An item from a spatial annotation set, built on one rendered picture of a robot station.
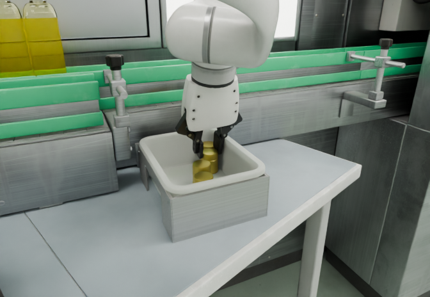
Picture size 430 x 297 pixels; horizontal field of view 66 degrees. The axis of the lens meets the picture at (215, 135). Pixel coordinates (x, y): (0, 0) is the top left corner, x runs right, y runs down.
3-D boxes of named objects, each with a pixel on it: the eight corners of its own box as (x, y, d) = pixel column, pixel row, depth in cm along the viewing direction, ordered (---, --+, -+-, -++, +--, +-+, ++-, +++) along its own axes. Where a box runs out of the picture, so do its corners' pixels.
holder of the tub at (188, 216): (205, 153, 80) (205, 123, 77) (267, 216, 57) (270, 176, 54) (134, 167, 73) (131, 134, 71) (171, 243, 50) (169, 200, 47)
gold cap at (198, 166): (214, 185, 62) (214, 165, 60) (196, 190, 61) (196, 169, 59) (206, 177, 65) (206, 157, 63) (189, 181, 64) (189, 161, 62)
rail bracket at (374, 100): (346, 113, 98) (359, 34, 90) (396, 132, 84) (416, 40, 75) (334, 115, 96) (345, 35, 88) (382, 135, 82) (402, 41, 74)
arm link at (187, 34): (237, 19, 39) (159, 11, 40) (229, 96, 46) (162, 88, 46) (244, -12, 51) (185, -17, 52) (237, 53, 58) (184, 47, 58)
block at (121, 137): (125, 141, 71) (122, 110, 68) (135, 159, 63) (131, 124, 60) (108, 144, 69) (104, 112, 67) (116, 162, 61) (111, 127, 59)
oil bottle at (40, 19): (72, 106, 72) (54, 0, 64) (73, 113, 67) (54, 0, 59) (44, 109, 70) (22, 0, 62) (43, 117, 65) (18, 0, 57)
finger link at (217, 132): (229, 116, 66) (226, 143, 70) (214, 119, 65) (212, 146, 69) (236, 125, 64) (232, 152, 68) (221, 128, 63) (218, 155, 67)
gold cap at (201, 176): (217, 200, 58) (217, 178, 56) (198, 205, 56) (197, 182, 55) (208, 190, 61) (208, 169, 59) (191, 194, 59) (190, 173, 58)
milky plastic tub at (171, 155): (215, 160, 76) (215, 125, 72) (269, 213, 57) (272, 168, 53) (139, 175, 69) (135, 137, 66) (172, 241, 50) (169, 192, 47)
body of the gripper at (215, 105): (231, 57, 61) (226, 109, 67) (178, 64, 57) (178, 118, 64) (249, 76, 55) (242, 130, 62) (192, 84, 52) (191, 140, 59)
